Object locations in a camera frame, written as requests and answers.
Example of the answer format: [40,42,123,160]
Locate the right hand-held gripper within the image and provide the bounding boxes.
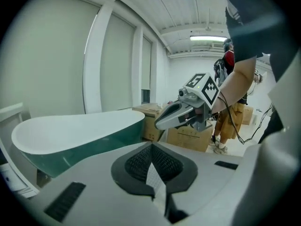
[154,72,221,131]

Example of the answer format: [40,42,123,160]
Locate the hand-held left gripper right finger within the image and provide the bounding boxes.
[152,142,244,226]

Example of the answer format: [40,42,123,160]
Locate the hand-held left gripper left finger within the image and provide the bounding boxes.
[30,142,170,226]

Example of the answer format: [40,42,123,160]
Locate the person's right forearm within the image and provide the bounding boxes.
[213,55,257,114]

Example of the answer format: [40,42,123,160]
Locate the person's right hand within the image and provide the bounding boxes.
[185,108,205,124]

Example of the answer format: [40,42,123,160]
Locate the green and white bathtub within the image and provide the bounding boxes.
[11,109,146,178]

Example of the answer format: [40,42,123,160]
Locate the narrow grey roller blind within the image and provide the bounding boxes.
[141,35,152,90]

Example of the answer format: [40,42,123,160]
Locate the small cardboard box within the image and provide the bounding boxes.
[242,106,254,126]

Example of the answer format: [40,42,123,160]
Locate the fluorescent ceiling light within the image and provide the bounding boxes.
[189,34,227,42]

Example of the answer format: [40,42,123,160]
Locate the white vanity cabinet with sink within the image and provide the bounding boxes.
[0,102,40,199]

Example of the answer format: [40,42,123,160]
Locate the person's black clothes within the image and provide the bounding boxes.
[224,0,292,145]

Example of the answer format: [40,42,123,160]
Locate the wide grey roller blind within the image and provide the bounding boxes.
[0,0,101,117]

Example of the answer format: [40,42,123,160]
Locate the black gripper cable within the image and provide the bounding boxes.
[218,95,275,145]

